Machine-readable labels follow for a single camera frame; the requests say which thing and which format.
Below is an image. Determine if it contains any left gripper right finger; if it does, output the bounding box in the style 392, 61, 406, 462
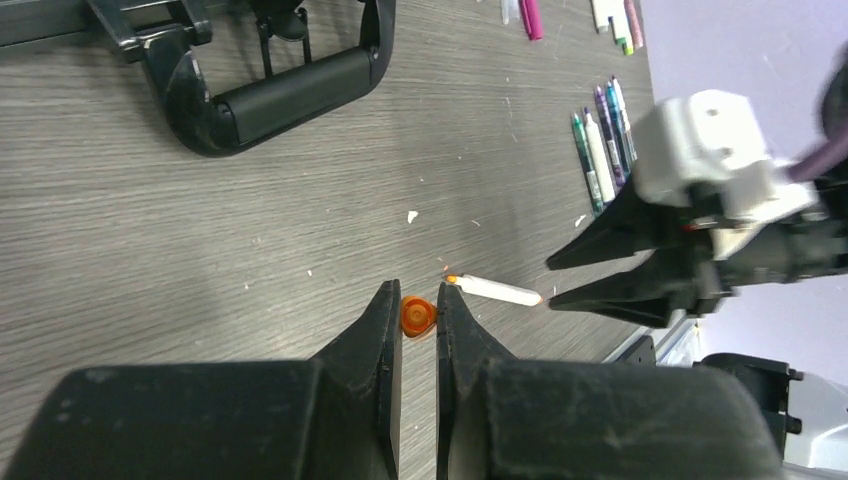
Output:
437, 284, 783, 479

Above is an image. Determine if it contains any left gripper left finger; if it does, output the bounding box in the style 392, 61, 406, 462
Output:
5, 280, 402, 479

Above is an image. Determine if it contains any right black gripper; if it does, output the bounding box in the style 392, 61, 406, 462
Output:
545, 177, 741, 328

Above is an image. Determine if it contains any purple cap white marker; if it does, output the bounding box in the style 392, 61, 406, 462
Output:
583, 107, 616, 204

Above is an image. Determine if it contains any dark purple marker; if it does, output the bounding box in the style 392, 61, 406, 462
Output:
594, 85, 626, 188

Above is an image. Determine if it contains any dark green marker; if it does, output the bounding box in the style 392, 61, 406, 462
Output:
572, 112, 604, 217

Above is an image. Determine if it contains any small orange pen cap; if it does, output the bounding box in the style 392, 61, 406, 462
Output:
400, 295, 438, 338

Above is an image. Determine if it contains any orange cap white marker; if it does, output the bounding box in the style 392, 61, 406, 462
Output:
445, 275, 544, 306

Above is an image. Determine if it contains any magenta cap white marker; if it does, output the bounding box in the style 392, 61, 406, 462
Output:
611, 76, 638, 165

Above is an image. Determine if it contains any green cap white marker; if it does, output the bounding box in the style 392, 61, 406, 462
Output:
607, 0, 630, 47

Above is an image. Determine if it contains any small magenta pen cap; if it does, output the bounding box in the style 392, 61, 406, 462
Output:
518, 0, 544, 41

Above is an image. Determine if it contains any light blue marker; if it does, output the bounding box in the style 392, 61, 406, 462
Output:
605, 81, 631, 177

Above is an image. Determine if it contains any lime green cap marker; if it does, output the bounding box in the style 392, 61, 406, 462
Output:
613, 0, 634, 56

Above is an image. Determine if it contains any pink marker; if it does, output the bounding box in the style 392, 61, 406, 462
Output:
624, 0, 644, 50

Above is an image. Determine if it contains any clear light blue pen cap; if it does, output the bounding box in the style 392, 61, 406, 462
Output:
500, 0, 521, 25

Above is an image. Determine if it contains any black poker chip case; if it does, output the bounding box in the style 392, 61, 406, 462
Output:
1, 1, 397, 158

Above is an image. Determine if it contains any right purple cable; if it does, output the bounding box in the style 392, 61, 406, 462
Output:
784, 129, 848, 183

